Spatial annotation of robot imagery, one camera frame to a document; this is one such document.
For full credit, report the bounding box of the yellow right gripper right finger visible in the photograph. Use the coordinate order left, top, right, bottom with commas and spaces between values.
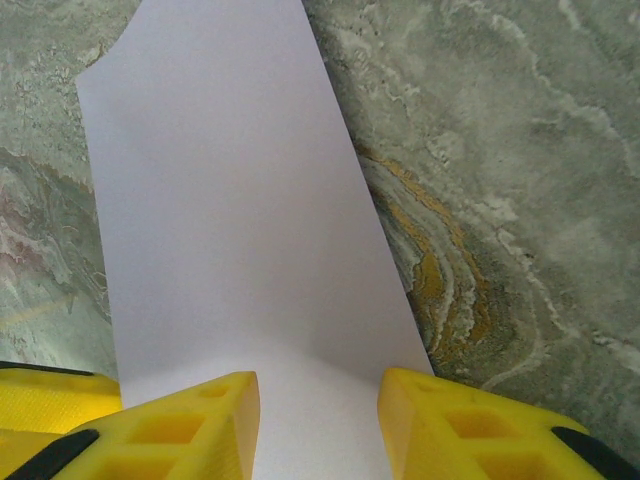
377, 367, 640, 480

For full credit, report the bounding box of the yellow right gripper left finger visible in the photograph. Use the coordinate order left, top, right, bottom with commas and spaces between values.
0, 370, 261, 480

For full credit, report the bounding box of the lilac cloth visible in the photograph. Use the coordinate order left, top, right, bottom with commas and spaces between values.
74, 0, 436, 480

